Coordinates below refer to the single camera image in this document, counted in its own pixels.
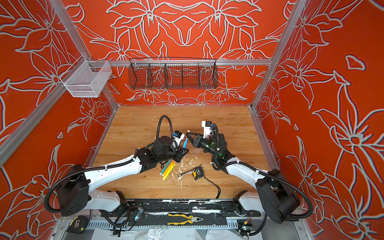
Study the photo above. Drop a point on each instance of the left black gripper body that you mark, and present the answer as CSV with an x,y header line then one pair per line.
x,y
172,153

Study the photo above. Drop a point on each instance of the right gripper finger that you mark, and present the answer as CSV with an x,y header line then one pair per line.
x,y
189,134
192,141

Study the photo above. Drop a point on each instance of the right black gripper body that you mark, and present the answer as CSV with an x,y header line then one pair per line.
x,y
206,145

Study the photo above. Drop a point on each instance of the blue marker pen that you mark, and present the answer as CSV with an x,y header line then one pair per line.
x,y
185,143

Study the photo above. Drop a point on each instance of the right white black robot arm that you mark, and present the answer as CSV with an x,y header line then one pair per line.
x,y
276,197

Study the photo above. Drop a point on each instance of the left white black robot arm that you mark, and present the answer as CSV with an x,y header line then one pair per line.
x,y
79,188

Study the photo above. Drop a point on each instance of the orange marker pen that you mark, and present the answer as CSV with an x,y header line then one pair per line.
x,y
167,167

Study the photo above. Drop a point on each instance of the green marker pen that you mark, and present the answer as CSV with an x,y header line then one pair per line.
x,y
165,167

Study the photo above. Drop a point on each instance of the silver wrench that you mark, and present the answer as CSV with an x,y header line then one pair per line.
x,y
189,171

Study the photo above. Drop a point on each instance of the yellow black tape measure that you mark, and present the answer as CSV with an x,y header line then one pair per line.
x,y
198,173

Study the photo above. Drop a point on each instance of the black tape measure on ledge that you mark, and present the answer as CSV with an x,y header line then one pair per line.
x,y
78,225

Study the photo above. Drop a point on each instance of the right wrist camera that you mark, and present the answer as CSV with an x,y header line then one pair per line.
x,y
208,129

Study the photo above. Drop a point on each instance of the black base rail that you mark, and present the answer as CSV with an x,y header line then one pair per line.
x,y
218,207

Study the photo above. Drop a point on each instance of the black wire basket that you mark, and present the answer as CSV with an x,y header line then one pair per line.
x,y
174,74

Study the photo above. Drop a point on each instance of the yellow handled pliers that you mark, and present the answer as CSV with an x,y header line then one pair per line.
x,y
187,219

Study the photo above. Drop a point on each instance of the white wire basket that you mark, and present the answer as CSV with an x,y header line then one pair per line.
x,y
86,79

